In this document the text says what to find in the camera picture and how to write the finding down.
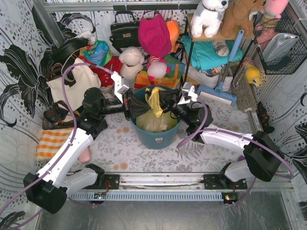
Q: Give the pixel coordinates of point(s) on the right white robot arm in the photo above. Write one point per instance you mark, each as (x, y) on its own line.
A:
(262, 158)

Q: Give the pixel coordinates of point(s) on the yellow trash bag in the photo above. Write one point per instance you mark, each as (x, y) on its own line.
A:
(156, 115)

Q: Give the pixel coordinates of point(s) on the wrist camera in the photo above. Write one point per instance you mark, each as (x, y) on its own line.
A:
(187, 94)
(121, 85)

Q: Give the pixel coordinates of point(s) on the pink plush toy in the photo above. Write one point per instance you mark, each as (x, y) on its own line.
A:
(271, 15)

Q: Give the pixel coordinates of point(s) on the grey chenille duster mop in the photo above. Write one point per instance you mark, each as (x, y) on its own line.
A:
(241, 88)

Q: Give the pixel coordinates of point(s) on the rainbow striped cloth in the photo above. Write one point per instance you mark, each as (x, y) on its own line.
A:
(170, 80)

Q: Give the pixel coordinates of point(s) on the blue lint roller mop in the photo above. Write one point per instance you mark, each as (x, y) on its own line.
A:
(217, 93)

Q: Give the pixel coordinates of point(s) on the black hat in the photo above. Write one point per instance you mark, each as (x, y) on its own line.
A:
(60, 54)

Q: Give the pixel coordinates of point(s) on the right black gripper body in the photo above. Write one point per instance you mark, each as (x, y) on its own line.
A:
(175, 105)

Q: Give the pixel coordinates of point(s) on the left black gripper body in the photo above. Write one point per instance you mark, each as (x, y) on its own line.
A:
(127, 105)

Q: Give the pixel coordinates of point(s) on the metal base rail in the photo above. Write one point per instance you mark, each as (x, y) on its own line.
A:
(192, 186)

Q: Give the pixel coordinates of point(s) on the black handbag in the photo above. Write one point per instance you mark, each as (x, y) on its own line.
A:
(124, 35)

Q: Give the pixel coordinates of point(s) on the white sheep plush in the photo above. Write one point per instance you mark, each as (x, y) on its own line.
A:
(132, 61)

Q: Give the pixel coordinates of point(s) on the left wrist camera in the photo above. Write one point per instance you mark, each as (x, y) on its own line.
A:
(121, 85)

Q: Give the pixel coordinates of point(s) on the black wire basket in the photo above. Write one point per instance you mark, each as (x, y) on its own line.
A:
(290, 63)

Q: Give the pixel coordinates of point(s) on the brown teddy bear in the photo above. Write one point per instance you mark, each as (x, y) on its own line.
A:
(239, 13)

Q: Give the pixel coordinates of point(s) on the orange checkered towel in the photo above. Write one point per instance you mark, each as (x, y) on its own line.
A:
(50, 142)

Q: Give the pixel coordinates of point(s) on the teal folded cloth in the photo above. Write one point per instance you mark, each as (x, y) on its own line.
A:
(204, 56)

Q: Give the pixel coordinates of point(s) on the colourful scarf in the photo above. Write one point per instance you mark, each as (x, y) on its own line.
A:
(98, 53)

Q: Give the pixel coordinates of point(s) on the teal trash bin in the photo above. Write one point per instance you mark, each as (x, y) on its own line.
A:
(156, 141)

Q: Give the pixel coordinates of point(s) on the orange plush toy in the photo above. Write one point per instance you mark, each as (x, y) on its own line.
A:
(174, 30)

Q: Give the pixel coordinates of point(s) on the magenta cloth bag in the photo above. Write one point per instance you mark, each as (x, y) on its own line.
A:
(154, 36)

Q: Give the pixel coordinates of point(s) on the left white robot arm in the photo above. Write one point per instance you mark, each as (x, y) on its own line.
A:
(50, 187)

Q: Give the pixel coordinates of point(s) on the white dog plush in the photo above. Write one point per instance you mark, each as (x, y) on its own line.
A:
(208, 17)

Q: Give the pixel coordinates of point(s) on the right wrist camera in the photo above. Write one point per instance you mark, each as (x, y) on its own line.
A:
(187, 94)

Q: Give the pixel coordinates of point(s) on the pink white doll plush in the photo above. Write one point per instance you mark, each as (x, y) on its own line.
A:
(157, 68)

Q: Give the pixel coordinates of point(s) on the floral table mat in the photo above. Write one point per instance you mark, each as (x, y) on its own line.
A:
(118, 148)

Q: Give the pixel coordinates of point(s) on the silver pouch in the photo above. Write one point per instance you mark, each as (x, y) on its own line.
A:
(279, 46)

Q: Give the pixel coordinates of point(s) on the yellow duck plush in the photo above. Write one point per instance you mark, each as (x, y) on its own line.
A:
(252, 73)

